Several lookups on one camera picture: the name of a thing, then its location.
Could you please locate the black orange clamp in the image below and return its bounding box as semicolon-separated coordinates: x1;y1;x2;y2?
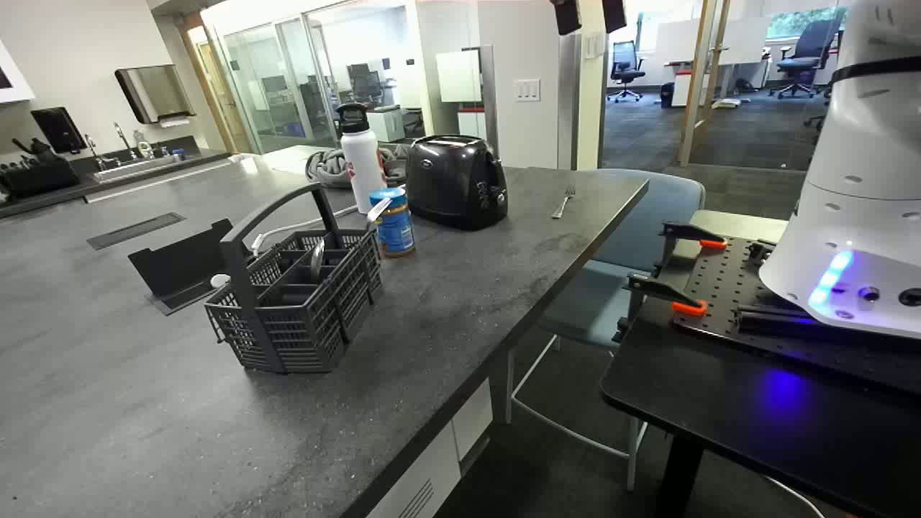
656;221;732;277
615;277;712;336

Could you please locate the wall paper towel dispenser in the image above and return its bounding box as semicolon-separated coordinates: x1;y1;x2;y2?
116;63;192;123

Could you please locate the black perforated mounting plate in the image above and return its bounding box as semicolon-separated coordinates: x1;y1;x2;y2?
674;238;921;397

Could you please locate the grey floor vent grille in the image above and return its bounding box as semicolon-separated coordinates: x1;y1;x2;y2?
86;213;181;250

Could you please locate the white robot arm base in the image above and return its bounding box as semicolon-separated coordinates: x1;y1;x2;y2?
759;0;921;341

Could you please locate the dark grey cutlery caddy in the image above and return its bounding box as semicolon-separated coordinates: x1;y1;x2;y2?
204;184;382;374

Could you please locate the blue labelled peanut butter jar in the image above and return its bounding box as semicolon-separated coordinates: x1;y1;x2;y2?
369;188;415;257

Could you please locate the blue office chair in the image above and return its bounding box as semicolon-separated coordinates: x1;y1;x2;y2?
775;15;843;97
610;17;644;105

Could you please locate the black monitor on counter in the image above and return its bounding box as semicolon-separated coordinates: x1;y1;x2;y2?
33;106;86;152

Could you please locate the black toaster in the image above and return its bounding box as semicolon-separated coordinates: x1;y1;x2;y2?
407;136;509;230

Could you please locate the black side table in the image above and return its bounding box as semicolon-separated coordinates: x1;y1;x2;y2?
602;316;921;518

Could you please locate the white wall light switch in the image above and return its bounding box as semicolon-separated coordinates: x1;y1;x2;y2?
512;79;541;105

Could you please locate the black orange clamp front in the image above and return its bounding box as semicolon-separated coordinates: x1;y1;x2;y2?
615;277;712;336

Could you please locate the blue grey chair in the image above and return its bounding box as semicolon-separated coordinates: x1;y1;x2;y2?
506;171;706;486

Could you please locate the white water bottle black cap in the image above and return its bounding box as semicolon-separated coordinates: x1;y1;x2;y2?
336;105;385;213

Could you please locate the black orange clamp rear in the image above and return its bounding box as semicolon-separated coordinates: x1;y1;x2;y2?
656;221;732;277

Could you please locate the blue office chair left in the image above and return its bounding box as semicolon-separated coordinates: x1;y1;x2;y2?
610;17;644;105

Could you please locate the blue office chair right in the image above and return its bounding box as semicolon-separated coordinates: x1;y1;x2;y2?
775;15;843;97

